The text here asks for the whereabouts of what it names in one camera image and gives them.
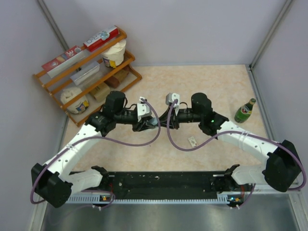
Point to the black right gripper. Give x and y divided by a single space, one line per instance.
174 122

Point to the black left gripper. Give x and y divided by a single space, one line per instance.
144 124

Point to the light blue stapler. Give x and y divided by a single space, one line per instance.
152 122

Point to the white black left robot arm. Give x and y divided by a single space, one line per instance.
54 182

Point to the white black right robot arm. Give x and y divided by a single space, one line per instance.
280 167

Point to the small white red packet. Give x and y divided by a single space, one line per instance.
193 141

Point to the dark brown box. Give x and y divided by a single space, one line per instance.
115 80

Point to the brown cardboard box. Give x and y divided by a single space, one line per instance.
100 92

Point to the green glass bottle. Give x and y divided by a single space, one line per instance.
245 111

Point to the orange wooden shelf rack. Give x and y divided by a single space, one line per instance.
54 86

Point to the silver foil box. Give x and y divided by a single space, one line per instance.
85 73

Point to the red white foil box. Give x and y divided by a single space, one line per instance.
101 38

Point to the red white wrap box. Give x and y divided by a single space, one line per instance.
64 61

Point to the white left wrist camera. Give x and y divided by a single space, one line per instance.
143 110

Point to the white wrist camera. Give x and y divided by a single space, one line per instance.
171 97
143 110

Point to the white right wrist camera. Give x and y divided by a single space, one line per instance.
171 97

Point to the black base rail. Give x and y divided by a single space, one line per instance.
170 185

